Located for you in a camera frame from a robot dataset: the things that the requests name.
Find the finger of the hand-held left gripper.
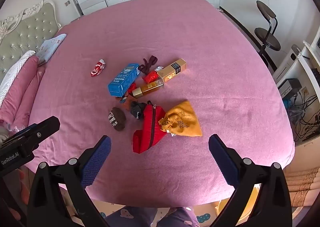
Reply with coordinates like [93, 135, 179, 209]
[0, 116, 61, 151]

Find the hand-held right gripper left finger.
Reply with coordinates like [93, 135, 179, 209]
[27, 135, 112, 227]

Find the tufted grey headboard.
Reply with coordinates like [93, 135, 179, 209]
[0, 0, 63, 85]

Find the dark grey sock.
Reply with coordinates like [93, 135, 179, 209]
[129, 101, 147, 119]

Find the tangle of cables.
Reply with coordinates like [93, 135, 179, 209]
[287, 92, 320, 141]

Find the gold bottle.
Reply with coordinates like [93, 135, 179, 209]
[132, 80, 165, 99]

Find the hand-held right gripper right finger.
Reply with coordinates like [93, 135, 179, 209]
[208, 134, 293, 227]

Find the bed with pink sheet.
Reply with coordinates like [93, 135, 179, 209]
[25, 0, 295, 204]

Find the blue cardboard box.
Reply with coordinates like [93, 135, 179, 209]
[108, 63, 140, 98]

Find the red zip pouch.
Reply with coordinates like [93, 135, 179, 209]
[132, 101, 167, 154]

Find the white textured blanket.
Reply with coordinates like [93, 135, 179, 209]
[0, 50, 36, 104]

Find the black office chair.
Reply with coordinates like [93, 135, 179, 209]
[254, 0, 282, 68]

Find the black electronic box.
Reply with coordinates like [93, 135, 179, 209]
[277, 78, 302, 98]

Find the brown striped rug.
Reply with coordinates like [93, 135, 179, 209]
[285, 167, 320, 207]

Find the red foil snack packet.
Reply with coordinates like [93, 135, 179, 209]
[142, 67, 163, 84]

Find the dark brown strap bow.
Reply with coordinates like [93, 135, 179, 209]
[138, 55, 158, 74]

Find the white desk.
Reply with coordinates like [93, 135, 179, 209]
[275, 40, 320, 146]

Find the light blue patterned pillow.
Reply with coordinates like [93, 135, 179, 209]
[36, 33, 67, 66]

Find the cartoon patterned floor mat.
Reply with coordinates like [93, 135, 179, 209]
[92, 198, 227, 227]

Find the yellow plastic object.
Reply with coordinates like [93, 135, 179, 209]
[215, 183, 262, 220]

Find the red and white snack wrapper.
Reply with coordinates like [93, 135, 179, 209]
[90, 59, 106, 78]

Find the pink duvet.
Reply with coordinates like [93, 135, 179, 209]
[0, 56, 47, 132]

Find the gold cardboard box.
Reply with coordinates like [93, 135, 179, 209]
[157, 58, 187, 84]

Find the orange drawstring bag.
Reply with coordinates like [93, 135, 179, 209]
[158, 100, 202, 138]

